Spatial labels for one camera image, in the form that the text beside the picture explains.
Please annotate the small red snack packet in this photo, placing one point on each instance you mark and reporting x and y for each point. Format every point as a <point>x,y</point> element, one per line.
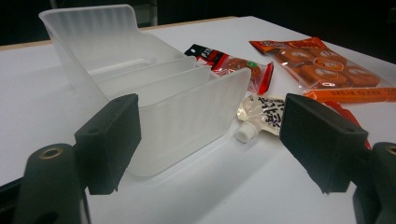
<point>236,65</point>

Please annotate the clear spouted pouch red bottom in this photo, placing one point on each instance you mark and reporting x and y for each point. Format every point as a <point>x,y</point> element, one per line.
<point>264,115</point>

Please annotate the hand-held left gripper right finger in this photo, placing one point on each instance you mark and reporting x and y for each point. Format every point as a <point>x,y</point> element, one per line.
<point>320,143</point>

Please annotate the large orange snack packet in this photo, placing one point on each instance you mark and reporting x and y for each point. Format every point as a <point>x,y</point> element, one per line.
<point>323,68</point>

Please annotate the translucent plastic storage container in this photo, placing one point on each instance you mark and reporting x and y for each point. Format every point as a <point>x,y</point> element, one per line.
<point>174,118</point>

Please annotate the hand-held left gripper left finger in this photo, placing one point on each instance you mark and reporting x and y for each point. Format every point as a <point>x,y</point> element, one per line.
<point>107,143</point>

